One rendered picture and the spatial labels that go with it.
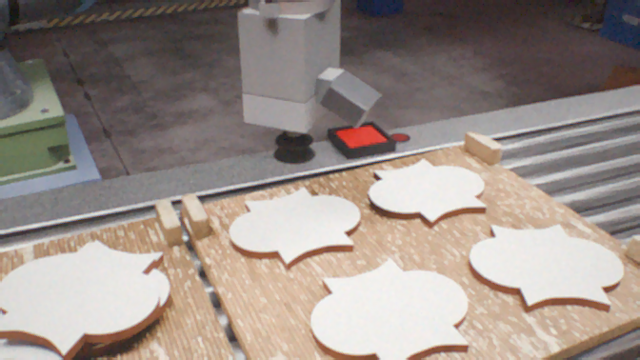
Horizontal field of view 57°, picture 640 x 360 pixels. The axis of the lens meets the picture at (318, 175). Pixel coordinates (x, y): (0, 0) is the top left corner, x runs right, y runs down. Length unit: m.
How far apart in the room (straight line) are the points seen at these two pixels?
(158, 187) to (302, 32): 0.36
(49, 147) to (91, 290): 0.44
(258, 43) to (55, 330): 0.29
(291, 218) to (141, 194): 0.22
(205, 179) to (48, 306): 0.32
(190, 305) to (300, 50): 0.25
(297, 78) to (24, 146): 0.53
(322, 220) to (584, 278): 0.26
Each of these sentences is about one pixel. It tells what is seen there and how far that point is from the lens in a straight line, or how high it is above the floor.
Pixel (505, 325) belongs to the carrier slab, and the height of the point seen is 0.94.
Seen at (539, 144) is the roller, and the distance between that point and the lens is 0.94.
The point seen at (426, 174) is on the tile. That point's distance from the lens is 0.74.
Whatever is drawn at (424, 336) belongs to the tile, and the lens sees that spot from 0.52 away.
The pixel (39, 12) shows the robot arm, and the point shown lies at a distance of 0.97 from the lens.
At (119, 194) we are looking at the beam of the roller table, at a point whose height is 0.92.
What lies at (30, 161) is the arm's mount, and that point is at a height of 0.90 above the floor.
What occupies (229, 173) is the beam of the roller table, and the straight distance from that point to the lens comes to 0.81.
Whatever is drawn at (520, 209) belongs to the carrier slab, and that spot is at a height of 0.94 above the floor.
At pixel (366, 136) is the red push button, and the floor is 0.93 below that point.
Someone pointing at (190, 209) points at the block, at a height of 0.96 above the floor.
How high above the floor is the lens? 1.31
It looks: 29 degrees down
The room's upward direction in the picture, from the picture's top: straight up
